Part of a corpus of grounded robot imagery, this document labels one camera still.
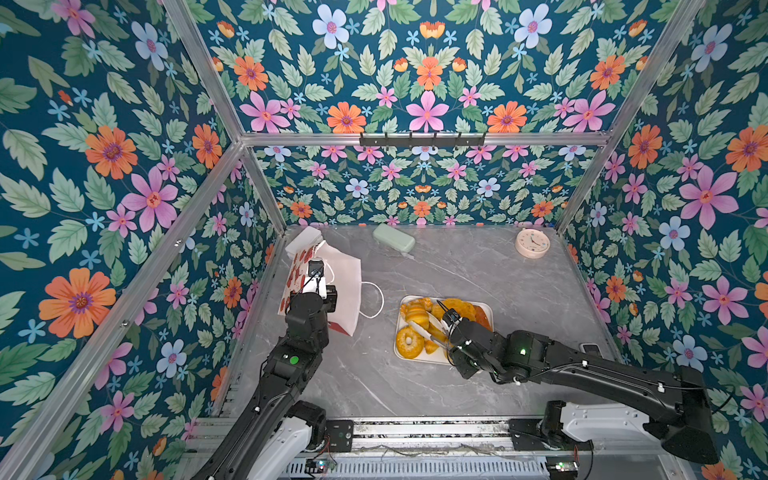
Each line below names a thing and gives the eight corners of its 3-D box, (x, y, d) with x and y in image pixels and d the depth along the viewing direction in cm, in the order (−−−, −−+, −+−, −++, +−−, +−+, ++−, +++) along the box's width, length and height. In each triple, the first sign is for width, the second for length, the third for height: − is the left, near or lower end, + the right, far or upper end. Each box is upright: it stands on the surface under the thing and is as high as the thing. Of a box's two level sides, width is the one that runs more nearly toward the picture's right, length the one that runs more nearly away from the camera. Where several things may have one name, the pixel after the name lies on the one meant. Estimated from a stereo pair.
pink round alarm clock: (519, 259, 113) (522, 253, 110) (511, 234, 121) (514, 228, 118) (551, 259, 113) (555, 253, 110) (541, 234, 121) (544, 228, 118)
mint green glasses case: (372, 238, 118) (371, 231, 115) (381, 228, 122) (381, 221, 119) (407, 256, 112) (407, 249, 109) (416, 245, 116) (416, 238, 113)
